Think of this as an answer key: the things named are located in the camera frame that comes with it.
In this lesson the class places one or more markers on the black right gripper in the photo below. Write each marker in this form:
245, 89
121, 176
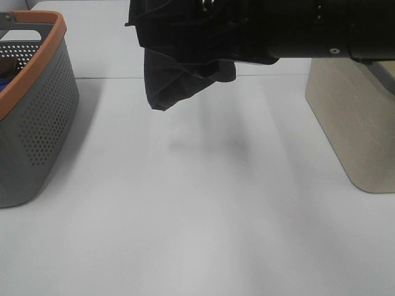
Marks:
200, 33

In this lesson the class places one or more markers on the dark navy towel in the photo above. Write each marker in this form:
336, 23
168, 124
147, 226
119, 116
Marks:
168, 82

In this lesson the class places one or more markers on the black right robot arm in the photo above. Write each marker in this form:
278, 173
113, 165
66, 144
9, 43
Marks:
265, 31

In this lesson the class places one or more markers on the beige basket grey rim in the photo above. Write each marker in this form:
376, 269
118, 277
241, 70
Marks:
354, 105

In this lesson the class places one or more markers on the grey perforated basket orange rim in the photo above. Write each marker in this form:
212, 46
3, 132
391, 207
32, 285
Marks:
38, 106

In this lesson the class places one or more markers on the brown cloth in basket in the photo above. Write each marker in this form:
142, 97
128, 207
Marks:
8, 66

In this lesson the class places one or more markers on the blue cloth in basket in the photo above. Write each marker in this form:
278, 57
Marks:
4, 82

